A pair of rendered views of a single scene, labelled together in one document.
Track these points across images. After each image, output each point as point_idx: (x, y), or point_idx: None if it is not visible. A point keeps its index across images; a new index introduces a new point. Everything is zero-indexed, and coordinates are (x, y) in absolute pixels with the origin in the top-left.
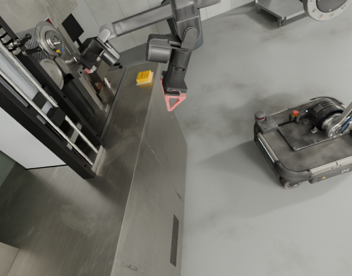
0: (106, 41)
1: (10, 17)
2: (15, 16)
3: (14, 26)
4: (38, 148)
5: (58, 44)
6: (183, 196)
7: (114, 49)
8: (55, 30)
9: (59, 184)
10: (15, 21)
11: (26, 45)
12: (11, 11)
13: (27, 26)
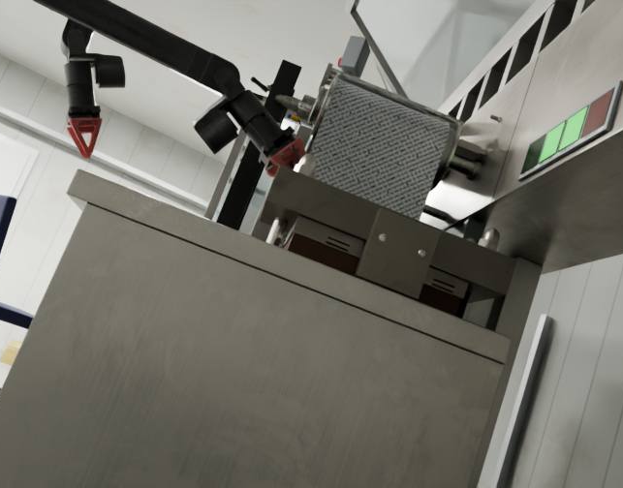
0: (224, 96)
1: (547, 91)
2: (556, 88)
3: (537, 113)
4: None
5: (303, 109)
6: None
7: (206, 110)
8: (328, 88)
9: None
10: (547, 101)
11: (276, 95)
12: (561, 74)
13: (553, 116)
